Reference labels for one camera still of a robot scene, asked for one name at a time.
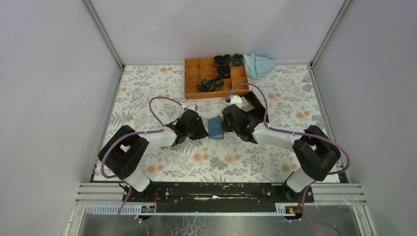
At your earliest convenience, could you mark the blue leather card holder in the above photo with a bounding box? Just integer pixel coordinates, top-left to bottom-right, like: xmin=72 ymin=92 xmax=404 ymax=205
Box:
xmin=208 ymin=115 xmax=224 ymax=140

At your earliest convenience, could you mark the orange compartment tray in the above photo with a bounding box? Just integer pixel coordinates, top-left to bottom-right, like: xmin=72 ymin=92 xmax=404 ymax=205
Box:
xmin=184 ymin=54 xmax=249 ymax=99

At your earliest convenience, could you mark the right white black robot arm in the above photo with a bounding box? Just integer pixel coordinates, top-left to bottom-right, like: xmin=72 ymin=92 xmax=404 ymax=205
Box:
xmin=222 ymin=104 xmax=341 ymax=203

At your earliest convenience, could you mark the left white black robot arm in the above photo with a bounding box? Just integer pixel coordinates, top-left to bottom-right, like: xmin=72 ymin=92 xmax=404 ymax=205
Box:
xmin=98 ymin=109 xmax=209 ymax=202

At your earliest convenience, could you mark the white card in box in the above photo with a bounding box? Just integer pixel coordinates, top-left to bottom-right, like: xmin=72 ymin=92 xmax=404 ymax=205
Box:
xmin=240 ymin=98 xmax=254 ymax=112

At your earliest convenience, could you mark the black card box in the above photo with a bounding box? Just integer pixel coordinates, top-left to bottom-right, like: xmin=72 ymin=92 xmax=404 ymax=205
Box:
xmin=240 ymin=91 xmax=266 ymax=122

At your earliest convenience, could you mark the black tangled band pile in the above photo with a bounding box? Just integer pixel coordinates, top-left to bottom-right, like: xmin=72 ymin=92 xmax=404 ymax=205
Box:
xmin=195 ymin=77 xmax=225 ymax=92

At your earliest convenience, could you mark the black rolled band centre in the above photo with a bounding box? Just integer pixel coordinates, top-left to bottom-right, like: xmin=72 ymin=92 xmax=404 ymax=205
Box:
xmin=216 ymin=65 xmax=231 ymax=79

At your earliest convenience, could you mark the black rolled band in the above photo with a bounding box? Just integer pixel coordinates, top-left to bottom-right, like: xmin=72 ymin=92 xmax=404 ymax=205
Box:
xmin=229 ymin=54 xmax=244 ymax=67
xmin=214 ymin=54 xmax=231 ymax=67
xmin=216 ymin=65 xmax=231 ymax=79

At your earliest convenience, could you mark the light blue folded cloth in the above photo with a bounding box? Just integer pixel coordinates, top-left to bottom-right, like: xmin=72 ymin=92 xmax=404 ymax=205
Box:
xmin=243 ymin=53 xmax=277 ymax=80

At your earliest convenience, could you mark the black rolled band top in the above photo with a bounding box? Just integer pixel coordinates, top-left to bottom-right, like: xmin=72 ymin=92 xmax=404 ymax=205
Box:
xmin=229 ymin=54 xmax=244 ymax=67

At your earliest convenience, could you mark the black rolled band left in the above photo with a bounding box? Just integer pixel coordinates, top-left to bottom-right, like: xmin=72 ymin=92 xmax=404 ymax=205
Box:
xmin=214 ymin=54 xmax=231 ymax=67

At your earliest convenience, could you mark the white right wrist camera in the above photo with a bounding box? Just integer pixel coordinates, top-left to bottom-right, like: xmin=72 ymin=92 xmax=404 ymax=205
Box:
xmin=229 ymin=95 xmax=243 ymax=108

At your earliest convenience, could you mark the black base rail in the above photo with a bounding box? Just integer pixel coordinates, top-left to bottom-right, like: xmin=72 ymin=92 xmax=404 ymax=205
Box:
xmin=122 ymin=182 xmax=315 ymax=213

